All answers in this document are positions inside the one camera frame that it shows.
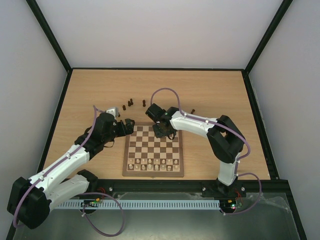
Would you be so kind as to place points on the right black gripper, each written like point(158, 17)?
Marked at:
point(162, 130)

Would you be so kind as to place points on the grey slotted cable duct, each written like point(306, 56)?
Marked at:
point(78, 204)

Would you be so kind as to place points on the black aluminium frame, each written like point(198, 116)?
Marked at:
point(268, 185)

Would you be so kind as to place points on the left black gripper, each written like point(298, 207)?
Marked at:
point(123, 132)

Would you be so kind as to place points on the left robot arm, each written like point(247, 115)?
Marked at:
point(32, 199)

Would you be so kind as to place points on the wooden chess board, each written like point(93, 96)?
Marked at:
point(143, 144)

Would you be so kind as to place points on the light chess pieces row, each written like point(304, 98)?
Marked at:
point(154, 165)

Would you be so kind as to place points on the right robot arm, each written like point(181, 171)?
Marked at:
point(225, 139)

